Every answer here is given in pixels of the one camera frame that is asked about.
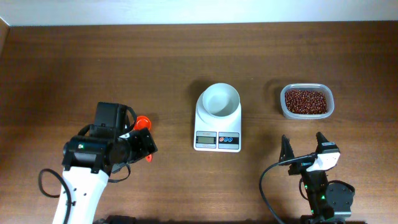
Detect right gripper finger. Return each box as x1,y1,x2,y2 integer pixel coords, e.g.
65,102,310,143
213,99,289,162
279,135,295,164
315,132,328,153

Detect orange plastic measuring scoop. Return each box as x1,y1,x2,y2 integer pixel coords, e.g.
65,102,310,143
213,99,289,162
134,115,155,162

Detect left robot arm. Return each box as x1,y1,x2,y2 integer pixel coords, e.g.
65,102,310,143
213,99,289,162
53,102,157,223

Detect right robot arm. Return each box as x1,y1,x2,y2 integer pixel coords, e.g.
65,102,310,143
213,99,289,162
279,132,355,223

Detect white digital kitchen scale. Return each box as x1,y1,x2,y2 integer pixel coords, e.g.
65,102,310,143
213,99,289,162
193,96,242,152

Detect red adzuki beans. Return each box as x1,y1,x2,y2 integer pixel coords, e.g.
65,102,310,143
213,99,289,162
284,90,328,114

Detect clear plastic food container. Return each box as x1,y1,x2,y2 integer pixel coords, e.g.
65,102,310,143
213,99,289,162
280,83,335,119

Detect white round bowl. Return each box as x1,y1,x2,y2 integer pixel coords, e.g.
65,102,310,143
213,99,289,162
202,83,240,117

